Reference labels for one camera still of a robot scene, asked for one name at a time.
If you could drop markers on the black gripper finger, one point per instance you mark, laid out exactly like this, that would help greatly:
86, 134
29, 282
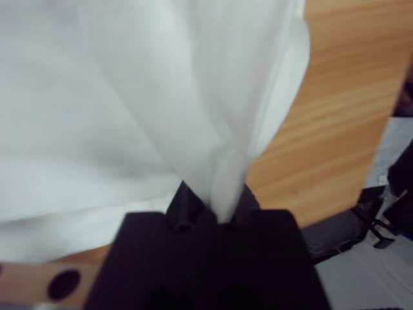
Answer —
184, 206
248, 203

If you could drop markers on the white t-shirt with black print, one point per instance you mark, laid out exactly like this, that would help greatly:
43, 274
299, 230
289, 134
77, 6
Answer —
113, 97

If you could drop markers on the black office chair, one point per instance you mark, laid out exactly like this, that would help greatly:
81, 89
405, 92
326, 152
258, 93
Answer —
332, 232

